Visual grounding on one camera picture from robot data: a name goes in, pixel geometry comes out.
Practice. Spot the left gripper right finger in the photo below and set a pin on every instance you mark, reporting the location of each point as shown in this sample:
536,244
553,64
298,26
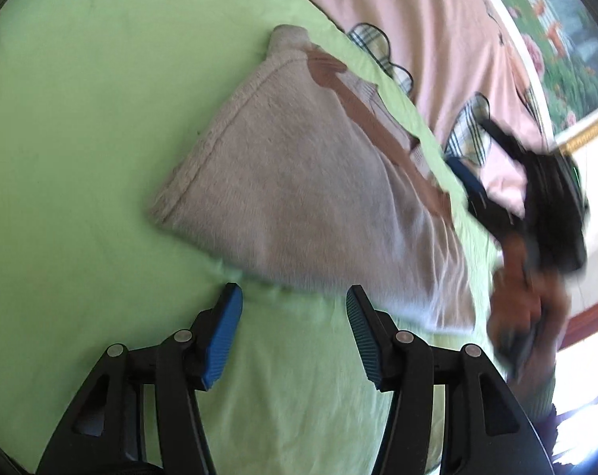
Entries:
485,429

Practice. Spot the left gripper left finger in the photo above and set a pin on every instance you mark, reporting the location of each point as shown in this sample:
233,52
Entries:
136,411

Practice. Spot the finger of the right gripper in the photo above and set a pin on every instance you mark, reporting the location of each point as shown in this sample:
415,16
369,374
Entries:
497,220
508,142

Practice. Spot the beige knit sweater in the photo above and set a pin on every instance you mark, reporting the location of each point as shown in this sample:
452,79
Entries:
304,179

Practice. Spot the right hand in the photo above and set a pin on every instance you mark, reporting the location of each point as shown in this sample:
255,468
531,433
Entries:
519,300

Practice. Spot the framed landscape painting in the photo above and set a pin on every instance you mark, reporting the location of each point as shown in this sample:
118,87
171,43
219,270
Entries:
560,39

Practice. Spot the pink quilt plaid hearts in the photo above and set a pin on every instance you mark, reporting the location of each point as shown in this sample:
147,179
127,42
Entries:
457,63

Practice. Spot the green bed sheet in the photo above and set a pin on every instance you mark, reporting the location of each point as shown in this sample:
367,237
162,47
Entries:
99,100

